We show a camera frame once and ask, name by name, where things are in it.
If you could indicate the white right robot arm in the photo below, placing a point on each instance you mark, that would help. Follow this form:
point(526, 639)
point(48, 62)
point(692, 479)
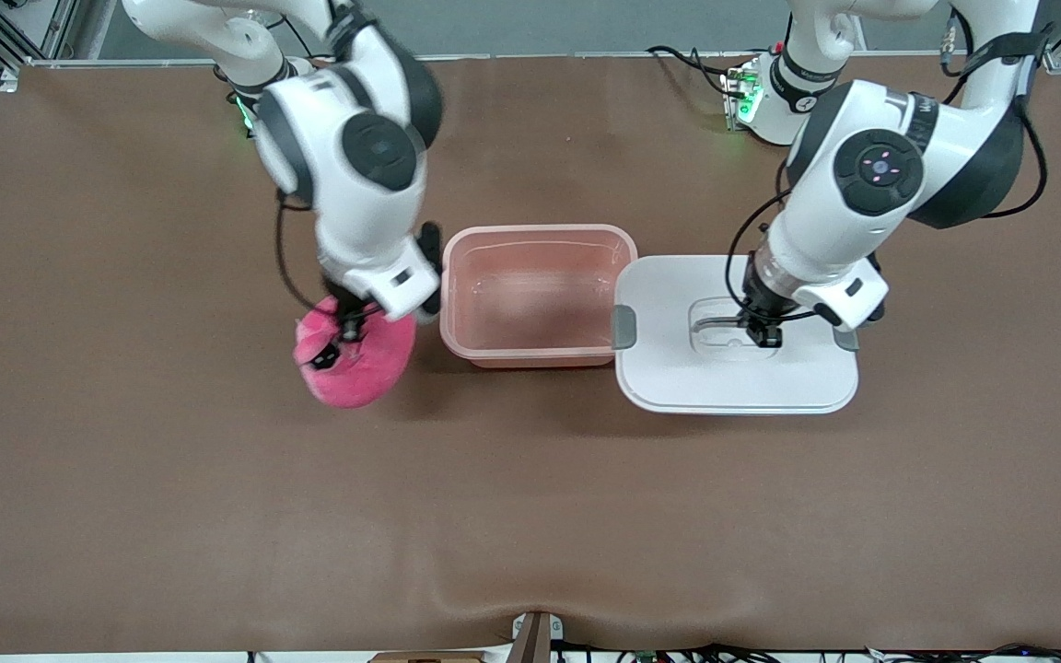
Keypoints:
point(355, 184)

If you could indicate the white box lid grey latches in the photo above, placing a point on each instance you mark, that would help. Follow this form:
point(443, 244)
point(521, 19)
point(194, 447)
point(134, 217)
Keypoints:
point(733, 378)

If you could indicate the brown table mat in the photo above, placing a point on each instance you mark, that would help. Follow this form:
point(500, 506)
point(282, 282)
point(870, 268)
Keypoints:
point(530, 516)

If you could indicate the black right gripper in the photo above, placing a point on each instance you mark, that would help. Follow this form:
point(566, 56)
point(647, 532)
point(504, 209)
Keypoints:
point(344, 319)

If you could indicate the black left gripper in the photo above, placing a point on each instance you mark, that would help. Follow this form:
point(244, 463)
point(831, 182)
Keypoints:
point(760, 303)

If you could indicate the pink translucent plastic box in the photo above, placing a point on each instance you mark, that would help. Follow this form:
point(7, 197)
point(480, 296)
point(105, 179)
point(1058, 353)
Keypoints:
point(540, 354)

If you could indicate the pink plush toy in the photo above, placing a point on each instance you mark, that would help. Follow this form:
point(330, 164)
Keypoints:
point(360, 373)

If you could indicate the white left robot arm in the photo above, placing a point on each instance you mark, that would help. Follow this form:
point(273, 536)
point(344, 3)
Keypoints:
point(862, 184)

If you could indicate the grey bracket with brown bar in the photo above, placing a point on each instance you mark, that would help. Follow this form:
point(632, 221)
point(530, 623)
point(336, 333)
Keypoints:
point(535, 635)

